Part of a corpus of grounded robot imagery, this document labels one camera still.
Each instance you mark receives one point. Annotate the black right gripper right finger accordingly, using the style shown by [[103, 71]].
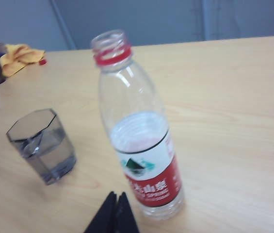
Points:
[[125, 216]]

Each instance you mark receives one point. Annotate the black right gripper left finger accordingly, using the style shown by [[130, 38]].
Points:
[[105, 216]]

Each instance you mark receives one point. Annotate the clear Nongfu Spring water bottle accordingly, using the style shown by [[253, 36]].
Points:
[[141, 145]]

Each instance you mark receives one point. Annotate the red bottle cap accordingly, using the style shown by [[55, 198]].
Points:
[[43, 62]]

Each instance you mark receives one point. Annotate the grey transparent faceted cup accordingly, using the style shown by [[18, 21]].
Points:
[[42, 150]]

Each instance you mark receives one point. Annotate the yellow crumpled cloth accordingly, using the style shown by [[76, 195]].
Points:
[[15, 59]]

